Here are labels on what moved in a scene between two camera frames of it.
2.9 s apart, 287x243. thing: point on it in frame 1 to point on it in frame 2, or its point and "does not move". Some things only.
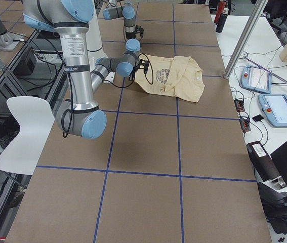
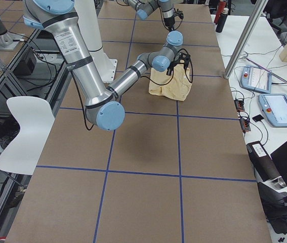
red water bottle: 221,7 does not move
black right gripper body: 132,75 to 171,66
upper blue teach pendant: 279,111 does not move
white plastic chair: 35,117 does not move
